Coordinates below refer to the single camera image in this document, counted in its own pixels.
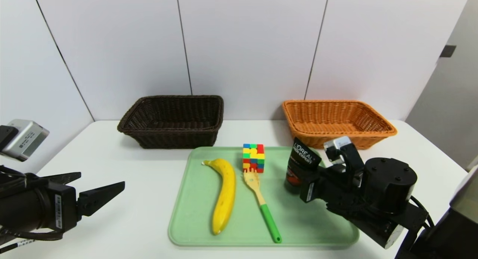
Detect black face wash tube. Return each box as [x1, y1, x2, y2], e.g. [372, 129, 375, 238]
[286, 137, 322, 195]

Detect multicoloured puzzle cube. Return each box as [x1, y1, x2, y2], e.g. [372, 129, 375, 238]
[242, 143, 265, 174]

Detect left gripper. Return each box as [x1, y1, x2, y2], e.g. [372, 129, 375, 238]
[0, 172, 125, 238]

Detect dark brown wicker basket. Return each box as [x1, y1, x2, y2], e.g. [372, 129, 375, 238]
[117, 95, 224, 149]

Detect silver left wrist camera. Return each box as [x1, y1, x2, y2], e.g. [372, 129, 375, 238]
[0, 119, 50, 162]

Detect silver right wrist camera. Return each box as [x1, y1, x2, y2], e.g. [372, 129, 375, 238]
[323, 136, 353, 164]

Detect wooden pasta fork green handle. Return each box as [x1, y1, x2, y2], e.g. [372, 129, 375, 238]
[243, 168, 282, 244]

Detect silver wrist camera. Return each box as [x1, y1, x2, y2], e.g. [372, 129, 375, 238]
[0, 119, 50, 162]
[323, 136, 353, 164]

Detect yellow banana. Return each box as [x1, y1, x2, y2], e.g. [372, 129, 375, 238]
[202, 158, 237, 235]

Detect light green plastic tray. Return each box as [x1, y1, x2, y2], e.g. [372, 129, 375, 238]
[168, 146, 360, 247]

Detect orange wicker basket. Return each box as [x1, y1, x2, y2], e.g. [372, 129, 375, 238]
[282, 100, 398, 150]

